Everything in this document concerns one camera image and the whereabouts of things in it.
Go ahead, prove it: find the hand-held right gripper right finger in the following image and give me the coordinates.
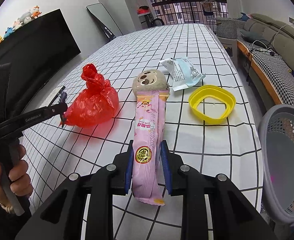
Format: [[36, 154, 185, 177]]
[[160, 140, 277, 240]]

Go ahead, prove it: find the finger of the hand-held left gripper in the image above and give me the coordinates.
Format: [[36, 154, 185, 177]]
[[0, 104, 69, 137]]

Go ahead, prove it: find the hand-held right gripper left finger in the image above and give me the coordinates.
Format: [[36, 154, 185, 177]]
[[14, 140, 135, 240]]

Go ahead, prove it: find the grey bow hair clip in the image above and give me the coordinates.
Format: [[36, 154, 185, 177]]
[[57, 91, 69, 128]]

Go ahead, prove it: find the pink snack packet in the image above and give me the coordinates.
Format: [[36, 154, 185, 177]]
[[132, 92, 168, 206]]

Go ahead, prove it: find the grey plastic basket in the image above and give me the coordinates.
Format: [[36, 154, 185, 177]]
[[257, 104, 294, 224]]

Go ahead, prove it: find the person's left forearm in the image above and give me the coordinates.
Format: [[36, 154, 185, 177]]
[[0, 187, 32, 240]]

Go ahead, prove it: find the person's left hand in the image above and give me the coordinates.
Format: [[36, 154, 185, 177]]
[[0, 145, 34, 214]]

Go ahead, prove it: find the red plastic bag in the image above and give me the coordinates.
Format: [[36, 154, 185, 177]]
[[63, 64, 119, 128]]

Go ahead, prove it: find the black television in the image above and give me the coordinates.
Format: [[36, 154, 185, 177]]
[[0, 9, 81, 115]]

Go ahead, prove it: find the beige sloth plush toy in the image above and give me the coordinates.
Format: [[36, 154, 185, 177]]
[[132, 68, 171, 98]]

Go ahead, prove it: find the face mask packet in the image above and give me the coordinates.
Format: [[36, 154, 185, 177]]
[[159, 57, 206, 92]]

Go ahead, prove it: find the row of small plush toys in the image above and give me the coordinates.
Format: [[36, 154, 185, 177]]
[[0, 5, 42, 54]]

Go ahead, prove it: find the leaning mirror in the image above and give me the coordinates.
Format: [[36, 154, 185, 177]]
[[86, 3, 124, 39]]

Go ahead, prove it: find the checked tablecloth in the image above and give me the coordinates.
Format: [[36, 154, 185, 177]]
[[22, 24, 265, 240]]

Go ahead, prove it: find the houndstooth sofa cover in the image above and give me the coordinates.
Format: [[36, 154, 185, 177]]
[[237, 34, 294, 110]]

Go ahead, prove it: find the black window grille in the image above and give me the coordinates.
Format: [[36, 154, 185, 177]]
[[143, 0, 228, 25]]

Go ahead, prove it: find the garment on hanger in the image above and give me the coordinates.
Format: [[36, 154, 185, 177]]
[[202, 0, 217, 17]]

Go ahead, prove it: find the green sofa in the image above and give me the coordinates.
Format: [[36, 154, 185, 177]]
[[238, 13, 294, 88]]

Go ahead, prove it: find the yellow plastic ring container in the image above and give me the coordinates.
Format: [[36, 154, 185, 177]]
[[188, 85, 236, 125]]

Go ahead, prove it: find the white charging cable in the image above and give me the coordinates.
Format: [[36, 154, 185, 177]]
[[252, 25, 291, 53]]

